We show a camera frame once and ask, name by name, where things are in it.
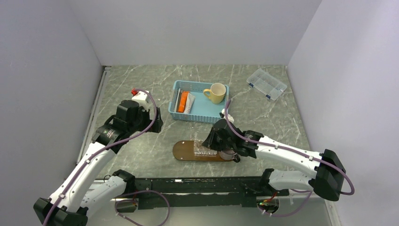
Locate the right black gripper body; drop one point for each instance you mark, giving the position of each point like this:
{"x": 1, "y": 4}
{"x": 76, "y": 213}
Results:
{"x": 217, "y": 143}

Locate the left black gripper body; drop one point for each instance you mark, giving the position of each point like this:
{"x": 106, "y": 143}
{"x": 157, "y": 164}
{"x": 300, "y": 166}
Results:
{"x": 142, "y": 122}

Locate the clear acrylic toothbrush holder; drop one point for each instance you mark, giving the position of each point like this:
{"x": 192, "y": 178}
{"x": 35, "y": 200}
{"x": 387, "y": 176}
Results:
{"x": 200, "y": 150}

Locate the brown wooden oval tray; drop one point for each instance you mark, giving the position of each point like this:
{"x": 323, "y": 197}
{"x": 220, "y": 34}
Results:
{"x": 183, "y": 151}

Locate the light blue plastic basket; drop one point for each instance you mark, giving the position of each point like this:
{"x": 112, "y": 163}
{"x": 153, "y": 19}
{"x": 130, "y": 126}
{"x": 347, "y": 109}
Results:
{"x": 203, "y": 110}

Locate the purple ceramic mug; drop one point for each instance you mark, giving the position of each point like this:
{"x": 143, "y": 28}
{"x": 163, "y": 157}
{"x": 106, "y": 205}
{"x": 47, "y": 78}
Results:
{"x": 229, "y": 155}

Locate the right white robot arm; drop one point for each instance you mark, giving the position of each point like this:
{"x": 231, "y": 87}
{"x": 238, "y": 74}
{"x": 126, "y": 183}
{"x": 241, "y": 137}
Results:
{"x": 321, "y": 173}

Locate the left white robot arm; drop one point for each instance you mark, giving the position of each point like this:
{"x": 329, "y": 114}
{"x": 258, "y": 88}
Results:
{"x": 70, "y": 205}

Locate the orange capped toothpaste tube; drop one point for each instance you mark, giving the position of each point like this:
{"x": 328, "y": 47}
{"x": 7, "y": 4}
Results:
{"x": 182, "y": 102}

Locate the yellow ceramic mug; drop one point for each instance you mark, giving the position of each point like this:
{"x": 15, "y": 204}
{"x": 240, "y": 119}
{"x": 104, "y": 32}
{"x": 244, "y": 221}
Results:
{"x": 215, "y": 93}

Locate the clear plastic compartment box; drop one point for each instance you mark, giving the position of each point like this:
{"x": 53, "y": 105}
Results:
{"x": 269, "y": 86}

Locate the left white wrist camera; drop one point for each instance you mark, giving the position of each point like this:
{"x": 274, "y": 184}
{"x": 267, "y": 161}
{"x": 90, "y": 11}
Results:
{"x": 141, "y": 98}

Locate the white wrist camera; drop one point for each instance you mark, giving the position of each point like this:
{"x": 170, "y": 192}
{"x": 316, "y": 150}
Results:
{"x": 229, "y": 117}
{"x": 141, "y": 98}

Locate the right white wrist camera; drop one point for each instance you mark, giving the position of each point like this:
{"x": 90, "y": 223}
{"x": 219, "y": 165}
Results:
{"x": 229, "y": 117}

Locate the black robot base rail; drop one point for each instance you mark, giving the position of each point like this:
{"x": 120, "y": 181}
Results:
{"x": 197, "y": 192}

